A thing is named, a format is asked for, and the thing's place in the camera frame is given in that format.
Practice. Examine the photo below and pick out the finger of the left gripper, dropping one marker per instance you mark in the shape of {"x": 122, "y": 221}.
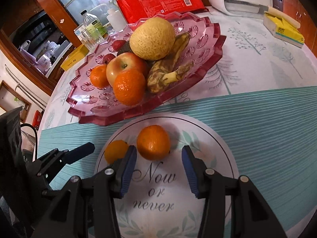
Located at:
{"x": 51, "y": 163}

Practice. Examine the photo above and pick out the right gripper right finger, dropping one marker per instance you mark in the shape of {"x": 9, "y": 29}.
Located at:
{"x": 251, "y": 214}

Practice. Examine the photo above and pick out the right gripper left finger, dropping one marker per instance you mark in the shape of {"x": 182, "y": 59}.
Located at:
{"x": 88, "y": 203}

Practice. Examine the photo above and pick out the small yellow-orange mandarin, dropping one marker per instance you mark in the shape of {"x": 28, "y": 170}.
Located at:
{"x": 115, "y": 150}

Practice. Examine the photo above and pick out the small orange kumquat front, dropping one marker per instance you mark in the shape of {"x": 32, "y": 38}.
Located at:
{"x": 98, "y": 77}

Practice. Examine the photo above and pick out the large orange mandarin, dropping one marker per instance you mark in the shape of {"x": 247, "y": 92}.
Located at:
{"x": 129, "y": 87}

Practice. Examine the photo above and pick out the red apple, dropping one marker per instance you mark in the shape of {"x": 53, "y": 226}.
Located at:
{"x": 123, "y": 62}

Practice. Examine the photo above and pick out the dark avocado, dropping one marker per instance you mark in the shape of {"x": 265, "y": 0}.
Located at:
{"x": 125, "y": 48}

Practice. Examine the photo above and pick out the spotted ripe banana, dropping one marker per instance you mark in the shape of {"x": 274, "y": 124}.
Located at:
{"x": 162, "y": 72}

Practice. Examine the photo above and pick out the yellow pear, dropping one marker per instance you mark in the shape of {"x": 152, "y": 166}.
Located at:
{"x": 153, "y": 39}

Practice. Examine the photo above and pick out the red pot on floor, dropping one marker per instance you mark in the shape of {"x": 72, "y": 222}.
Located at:
{"x": 37, "y": 119}

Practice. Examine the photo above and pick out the white printed round plate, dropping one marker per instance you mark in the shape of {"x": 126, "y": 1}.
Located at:
{"x": 159, "y": 202}

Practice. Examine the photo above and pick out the teal patterned tablecloth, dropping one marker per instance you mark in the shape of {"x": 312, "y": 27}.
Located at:
{"x": 253, "y": 114}

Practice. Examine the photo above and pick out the yellow cardboard box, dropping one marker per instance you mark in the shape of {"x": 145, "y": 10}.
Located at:
{"x": 74, "y": 57}

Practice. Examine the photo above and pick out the clear drinking glass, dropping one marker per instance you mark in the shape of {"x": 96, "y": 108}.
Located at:
{"x": 91, "y": 39}

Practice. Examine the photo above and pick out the small white carton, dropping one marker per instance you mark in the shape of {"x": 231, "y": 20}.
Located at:
{"x": 78, "y": 31}

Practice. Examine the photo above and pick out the clear plastic bottle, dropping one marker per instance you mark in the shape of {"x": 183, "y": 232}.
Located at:
{"x": 92, "y": 22}

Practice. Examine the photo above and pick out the white squeeze bottle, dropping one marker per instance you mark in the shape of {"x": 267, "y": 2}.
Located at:
{"x": 116, "y": 19}

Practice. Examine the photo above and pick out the yellow tissue pack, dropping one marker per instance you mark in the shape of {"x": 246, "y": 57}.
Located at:
{"x": 283, "y": 27}

